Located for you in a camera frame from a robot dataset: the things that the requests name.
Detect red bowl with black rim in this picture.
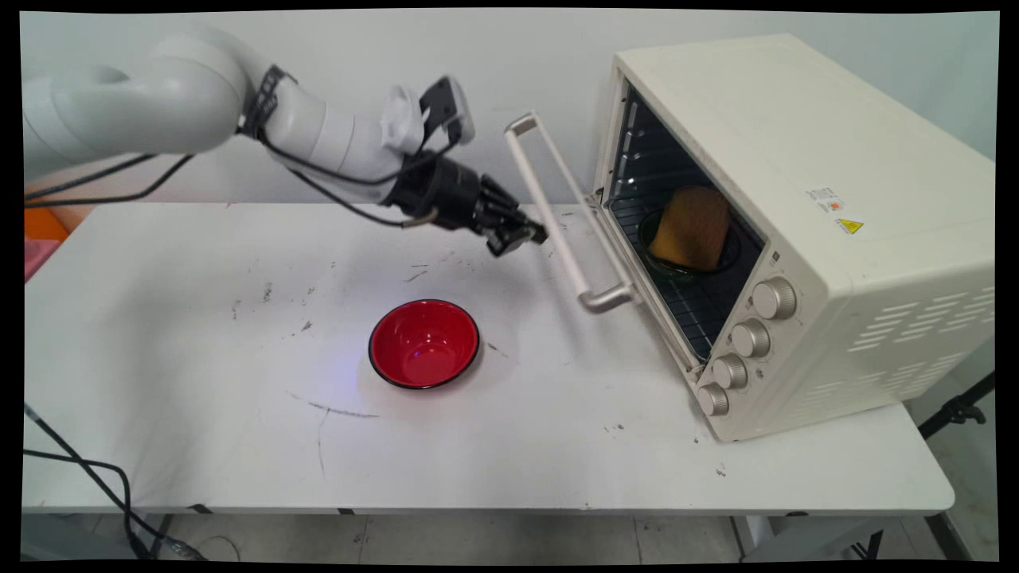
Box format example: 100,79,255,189
367,298,481,391

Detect black cable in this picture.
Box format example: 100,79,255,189
22,127,467,560

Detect glass oven door with handle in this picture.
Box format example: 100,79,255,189
504,111,705,376

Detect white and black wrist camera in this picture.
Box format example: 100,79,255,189
380,75,478,157

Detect brown bread loaf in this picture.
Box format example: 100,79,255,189
649,186,732,271

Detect orange box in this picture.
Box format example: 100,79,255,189
24,207,74,242

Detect black velcro strap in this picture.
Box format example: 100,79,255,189
241,64,298,142

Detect wire oven rack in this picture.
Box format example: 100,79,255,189
609,197,745,363

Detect pink box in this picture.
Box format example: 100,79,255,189
24,238,61,282

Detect black tripod leg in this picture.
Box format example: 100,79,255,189
917,370,997,440

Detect cream toaster oven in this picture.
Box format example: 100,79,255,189
593,33,997,443

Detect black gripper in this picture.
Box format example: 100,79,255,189
388,154,550,258

